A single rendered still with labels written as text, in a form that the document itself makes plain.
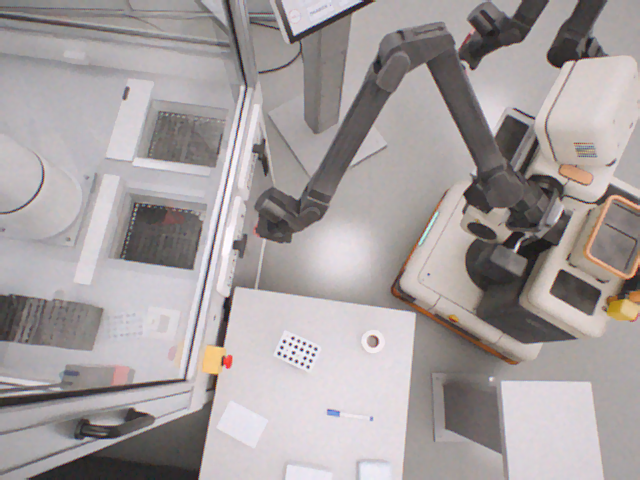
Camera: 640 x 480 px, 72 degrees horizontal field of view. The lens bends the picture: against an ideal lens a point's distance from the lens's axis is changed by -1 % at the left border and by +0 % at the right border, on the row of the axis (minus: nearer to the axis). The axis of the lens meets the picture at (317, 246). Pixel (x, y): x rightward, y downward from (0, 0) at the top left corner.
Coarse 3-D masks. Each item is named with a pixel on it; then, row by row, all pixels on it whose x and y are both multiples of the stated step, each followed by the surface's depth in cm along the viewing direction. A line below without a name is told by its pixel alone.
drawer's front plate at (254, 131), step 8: (256, 104) 139; (256, 112) 138; (256, 120) 138; (256, 128) 140; (248, 136) 136; (256, 136) 141; (248, 144) 135; (248, 152) 135; (248, 160) 135; (248, 168) 136; (240, 176) 133; (248, 176) 138; (240, 184) 132; (248, 184) 140; (240, 192) 135; (248, 192) 142
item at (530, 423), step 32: (448, 384) 203; (480, 384) 206; (512, 384) 135; (544, 384) 135; (576, 384) 135; (448, 416) 197; (480, 416) 161; (512, 416) 132; (544, 416) 133; (576, 416) 133; (512, 448) 130; (544, 448) 130; (576, 448) 130
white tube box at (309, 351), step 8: (296, 336) 134; (280, 344) 133; (288, 344) 135; (296, 344) 133; (304, 344) 136; (312, 344) 133; (280, 352) 136; (288, 352) 132; (296, 352) 132; (304, 352) 132; (312, 352) 132; (288, 360) 132; (296, 360) 135; (304, 360) 135; (312, 360) 135; (304, 368) 131; (312, 368) 131
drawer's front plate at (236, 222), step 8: (240, 200) 131; (240, 208) 133; (232, 216) 129; (240, 216) 134; (232, 224) 129; (240, 224) 136; (232, 232) 128; (232, 240) 128; (224, 256) 126; (232, 256) 131; (224, 264) 126; (232, 264) 133; (224, 272) 125; (232, 272) 134; (224, 280) 125; (216, 288) 124; (224, 288) 126
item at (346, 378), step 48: (240, 288) 141; (240, 336) 137; (336, 336) 137; (384, 336) 138; (240, 384) 133; (288, 384) 134; (336, 384) 134; (384, 384) 134; (288, 432) 130; (336, 432) 130; (384, 432) 131
